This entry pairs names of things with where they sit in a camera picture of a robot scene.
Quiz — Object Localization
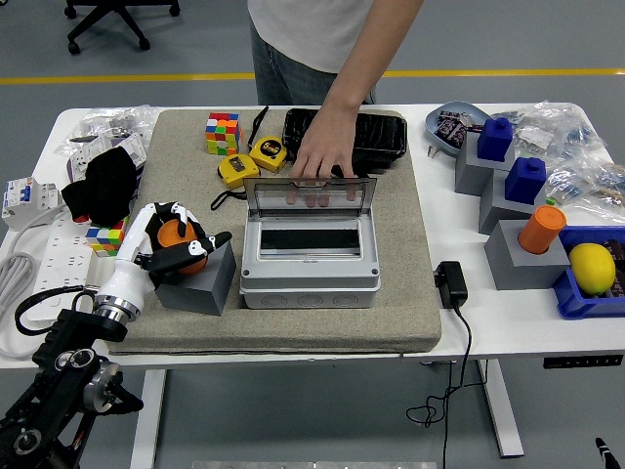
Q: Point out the person's hand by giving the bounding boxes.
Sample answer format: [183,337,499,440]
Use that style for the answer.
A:
[287,105,363,209]

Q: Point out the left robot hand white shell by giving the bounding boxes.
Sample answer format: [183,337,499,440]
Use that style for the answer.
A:
[96,199,233,314]

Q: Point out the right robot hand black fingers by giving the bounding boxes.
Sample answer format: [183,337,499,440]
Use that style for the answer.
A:
[594,437,625,469]

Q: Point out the orange cylinder battery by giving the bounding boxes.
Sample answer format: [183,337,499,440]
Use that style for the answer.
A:
[156,219,209,276]
[517,204,567,255]

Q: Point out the grey block with round hole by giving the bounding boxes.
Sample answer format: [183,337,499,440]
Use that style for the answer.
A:
[483,219,572,292]
[153,238,237,318]

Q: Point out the grey electrical box clear lid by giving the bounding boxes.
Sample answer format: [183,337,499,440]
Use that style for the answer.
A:
[238,176,382,311]

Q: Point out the colourful puzzle cube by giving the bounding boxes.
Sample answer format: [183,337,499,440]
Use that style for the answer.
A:
[204,111,244,156]
[85,216,131,258]

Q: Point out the black glossy case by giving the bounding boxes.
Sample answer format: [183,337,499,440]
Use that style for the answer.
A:
[281,107,409,180]

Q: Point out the yellow tape measure round label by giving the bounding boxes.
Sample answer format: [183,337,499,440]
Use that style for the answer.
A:
[247,105,289,173]

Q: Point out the white power strip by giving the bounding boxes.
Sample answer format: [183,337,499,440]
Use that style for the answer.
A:
[26,214,97,323]

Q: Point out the black cloth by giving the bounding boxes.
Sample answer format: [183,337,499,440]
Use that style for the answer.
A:
[61,146,140,227]

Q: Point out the black table control panel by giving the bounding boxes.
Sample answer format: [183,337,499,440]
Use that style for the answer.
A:
[542,355,625,371]

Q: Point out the yellow tape measure black window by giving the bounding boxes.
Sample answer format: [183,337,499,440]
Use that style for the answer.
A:
[210,152,262,212]

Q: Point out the white table leg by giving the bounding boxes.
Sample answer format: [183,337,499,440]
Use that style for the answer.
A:
[129,368,168,469]
[476,359,526,459]

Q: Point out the white socket pack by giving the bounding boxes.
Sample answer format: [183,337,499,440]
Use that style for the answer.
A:
[65,134,147,182]

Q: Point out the blue-grey dish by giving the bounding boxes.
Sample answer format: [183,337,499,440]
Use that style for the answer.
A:
[424,101,492,157]

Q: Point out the person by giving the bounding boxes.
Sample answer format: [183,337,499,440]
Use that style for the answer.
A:
[246,0,378,107]

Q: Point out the dark snack packet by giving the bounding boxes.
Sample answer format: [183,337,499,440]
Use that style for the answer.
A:
[438,109,484,133]
[436,116,468,147]

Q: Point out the white circuit breaker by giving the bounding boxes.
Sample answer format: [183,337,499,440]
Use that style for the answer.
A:
[0,176,63,231]

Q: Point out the clear bag of parts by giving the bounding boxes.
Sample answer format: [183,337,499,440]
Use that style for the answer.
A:
[56,105,160,157]
[490,101,609,162]
[544,158,625,212]

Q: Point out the blue plastic bin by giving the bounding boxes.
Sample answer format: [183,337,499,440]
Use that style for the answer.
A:
[551,225,625,321]

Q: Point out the grey-brown mat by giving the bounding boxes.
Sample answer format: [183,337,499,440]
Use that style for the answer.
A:
[99,107,443,357]

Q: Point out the blue plastic block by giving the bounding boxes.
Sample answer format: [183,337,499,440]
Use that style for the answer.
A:
[476,116,515,162]
[503,155,547,205]

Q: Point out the yellow lemon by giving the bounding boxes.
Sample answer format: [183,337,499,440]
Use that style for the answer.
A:
[568,242,617,297]

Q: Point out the black power adapter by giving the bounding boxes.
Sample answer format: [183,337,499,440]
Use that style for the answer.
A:
[434,260,469,310]

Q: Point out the dark packets in bin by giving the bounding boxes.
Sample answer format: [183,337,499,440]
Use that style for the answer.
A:
[604,237,625,300]

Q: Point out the black office chair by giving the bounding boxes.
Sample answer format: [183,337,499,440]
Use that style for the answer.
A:
[63,0,181,56]

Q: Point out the black adapter cord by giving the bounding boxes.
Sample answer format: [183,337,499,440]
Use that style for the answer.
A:
[405,305,474,469]

